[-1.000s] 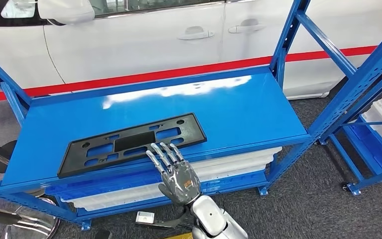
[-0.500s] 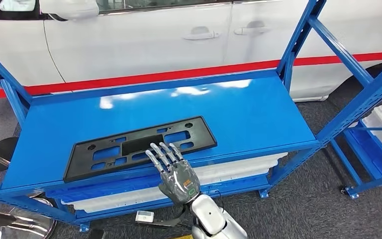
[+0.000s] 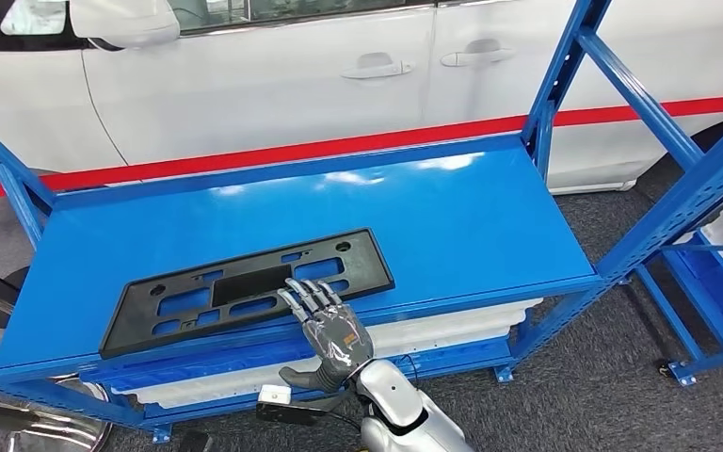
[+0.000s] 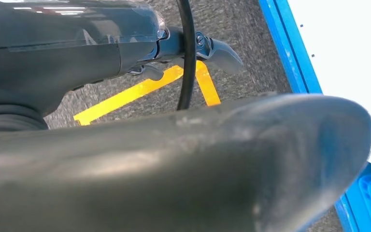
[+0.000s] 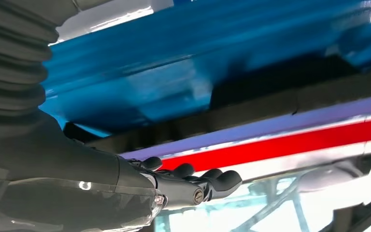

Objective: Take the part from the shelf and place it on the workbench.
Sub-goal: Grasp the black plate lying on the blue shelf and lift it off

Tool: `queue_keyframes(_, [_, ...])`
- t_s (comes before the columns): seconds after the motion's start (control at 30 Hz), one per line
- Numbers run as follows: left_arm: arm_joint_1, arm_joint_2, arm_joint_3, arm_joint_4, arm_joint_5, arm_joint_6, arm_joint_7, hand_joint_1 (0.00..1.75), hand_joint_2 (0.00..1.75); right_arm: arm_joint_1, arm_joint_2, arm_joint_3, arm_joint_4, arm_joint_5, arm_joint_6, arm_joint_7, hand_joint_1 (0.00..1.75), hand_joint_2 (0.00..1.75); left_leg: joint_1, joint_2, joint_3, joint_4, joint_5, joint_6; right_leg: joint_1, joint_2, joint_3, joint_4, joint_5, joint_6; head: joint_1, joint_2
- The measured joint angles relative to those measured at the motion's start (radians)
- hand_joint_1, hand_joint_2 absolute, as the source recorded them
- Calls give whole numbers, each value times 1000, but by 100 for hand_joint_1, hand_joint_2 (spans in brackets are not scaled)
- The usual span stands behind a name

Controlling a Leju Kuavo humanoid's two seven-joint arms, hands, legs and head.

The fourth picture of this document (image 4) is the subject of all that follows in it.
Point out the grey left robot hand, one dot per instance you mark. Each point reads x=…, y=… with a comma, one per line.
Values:
x=76, y=48

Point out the blue metal shelf rack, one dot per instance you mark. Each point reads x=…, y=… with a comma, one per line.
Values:
x=288, y=48

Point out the yellow floor tape square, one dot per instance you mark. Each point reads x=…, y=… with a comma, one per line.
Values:
x=124, y=96

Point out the white plastic crate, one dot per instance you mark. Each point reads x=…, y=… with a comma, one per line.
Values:
x=348, y=64

